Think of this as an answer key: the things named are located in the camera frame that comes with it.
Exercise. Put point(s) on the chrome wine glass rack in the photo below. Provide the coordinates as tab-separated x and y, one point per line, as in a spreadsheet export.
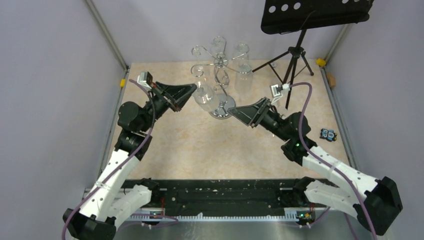
216	75

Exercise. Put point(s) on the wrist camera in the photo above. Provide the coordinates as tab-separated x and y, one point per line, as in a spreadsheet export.
145	79
280	90

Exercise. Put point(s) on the yellow clip left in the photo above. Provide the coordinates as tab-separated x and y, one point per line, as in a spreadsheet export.
122	82

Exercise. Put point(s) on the black music stand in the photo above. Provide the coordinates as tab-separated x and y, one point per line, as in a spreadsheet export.
290	16

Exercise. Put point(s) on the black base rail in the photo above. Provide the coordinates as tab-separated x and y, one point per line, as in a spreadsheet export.
224	197

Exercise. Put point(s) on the small blue black device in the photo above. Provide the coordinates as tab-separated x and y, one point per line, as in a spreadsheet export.
328	134

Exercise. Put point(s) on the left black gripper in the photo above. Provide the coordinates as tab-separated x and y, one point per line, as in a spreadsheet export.
177	95

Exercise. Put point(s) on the yellow corner clip right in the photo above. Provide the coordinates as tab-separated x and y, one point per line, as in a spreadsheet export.
321	62

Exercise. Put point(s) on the white cable duct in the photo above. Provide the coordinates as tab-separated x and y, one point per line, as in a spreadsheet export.
289	216

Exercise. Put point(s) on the aluminium frame post left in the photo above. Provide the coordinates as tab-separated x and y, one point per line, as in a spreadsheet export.
99	21

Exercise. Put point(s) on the brown block on rail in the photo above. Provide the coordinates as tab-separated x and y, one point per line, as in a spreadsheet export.
331	80

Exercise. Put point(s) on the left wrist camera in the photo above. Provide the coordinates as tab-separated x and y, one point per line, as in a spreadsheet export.
145	79

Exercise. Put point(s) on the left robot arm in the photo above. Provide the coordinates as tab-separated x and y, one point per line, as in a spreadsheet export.
99	215

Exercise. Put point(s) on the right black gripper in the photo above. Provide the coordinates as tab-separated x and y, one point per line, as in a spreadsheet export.
249	114

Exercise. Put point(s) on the aluminium frame post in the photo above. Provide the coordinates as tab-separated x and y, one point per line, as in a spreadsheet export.
99	21
340	36

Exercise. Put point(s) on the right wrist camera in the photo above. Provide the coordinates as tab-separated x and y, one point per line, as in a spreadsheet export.
280	90

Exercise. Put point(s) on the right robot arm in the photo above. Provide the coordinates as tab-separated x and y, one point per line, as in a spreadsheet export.
375	203

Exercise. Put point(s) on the aluminium frame post right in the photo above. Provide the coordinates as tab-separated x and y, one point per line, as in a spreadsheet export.
340	36

